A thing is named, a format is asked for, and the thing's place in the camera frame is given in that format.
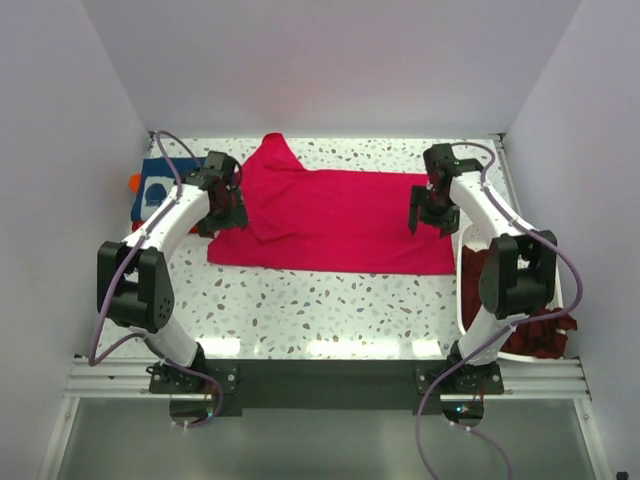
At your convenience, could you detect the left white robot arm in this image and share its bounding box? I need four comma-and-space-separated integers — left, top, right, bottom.
90, 151, 249, 392

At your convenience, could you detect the white laundry basket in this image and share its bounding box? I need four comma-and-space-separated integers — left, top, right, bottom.
456, 225, 563, 363

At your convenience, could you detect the pink t shirt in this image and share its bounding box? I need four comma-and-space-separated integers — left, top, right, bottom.
207, 133, 455, 275

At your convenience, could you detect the dark red t shirt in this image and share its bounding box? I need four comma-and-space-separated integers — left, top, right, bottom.
458, 246, 578, 359

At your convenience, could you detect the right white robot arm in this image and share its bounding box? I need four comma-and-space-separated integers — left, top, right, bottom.
408, 143, 557, 393

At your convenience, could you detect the folded orange t shirt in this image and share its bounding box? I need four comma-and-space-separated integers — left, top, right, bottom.
128, 173, 142, 194

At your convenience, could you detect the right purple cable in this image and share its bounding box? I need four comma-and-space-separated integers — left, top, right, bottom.
414, 141, 585, 480

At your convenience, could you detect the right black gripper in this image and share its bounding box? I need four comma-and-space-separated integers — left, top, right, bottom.
408, 185, 460, 238

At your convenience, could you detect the silver aluminium frame rail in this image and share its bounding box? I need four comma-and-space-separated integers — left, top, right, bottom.
63, 358, 591, 400

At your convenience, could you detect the folded blue t shirt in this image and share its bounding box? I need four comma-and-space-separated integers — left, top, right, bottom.
130, 157, 175, 222

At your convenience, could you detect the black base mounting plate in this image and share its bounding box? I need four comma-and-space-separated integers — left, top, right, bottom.
146, 359, 504, 419

